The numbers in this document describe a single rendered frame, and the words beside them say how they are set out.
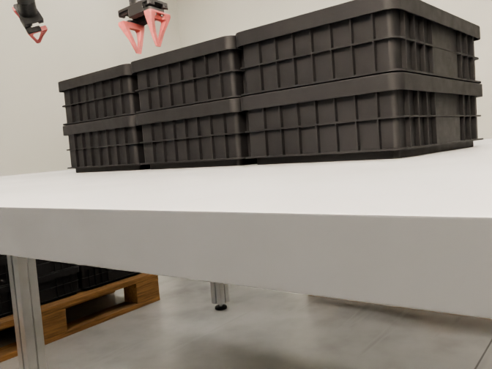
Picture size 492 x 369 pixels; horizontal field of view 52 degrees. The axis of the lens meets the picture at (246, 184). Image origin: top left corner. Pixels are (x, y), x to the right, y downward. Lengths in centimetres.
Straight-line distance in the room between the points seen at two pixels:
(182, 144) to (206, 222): 74
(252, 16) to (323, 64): 449
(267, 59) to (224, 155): 19
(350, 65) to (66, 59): 420
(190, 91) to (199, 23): 473
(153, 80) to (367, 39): 48
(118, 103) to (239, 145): 36
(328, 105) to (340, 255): 58
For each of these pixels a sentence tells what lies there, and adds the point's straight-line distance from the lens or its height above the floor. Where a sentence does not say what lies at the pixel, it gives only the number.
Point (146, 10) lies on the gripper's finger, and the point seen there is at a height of 105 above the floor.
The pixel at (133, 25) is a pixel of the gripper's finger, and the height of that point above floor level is 103.
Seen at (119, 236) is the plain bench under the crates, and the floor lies 68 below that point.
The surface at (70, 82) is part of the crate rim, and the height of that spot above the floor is 92.
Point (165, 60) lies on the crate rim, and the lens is 103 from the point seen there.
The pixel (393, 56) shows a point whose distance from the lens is 75.
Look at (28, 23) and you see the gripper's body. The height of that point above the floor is 120.
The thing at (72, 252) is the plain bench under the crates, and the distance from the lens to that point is 37.
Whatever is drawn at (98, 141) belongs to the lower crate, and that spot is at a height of 77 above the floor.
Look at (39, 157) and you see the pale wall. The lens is 458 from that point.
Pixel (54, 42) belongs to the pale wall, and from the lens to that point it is 483.
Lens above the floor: 73
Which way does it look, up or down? 4 degrees down
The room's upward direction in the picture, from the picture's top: 4 degrees counter-clockwise
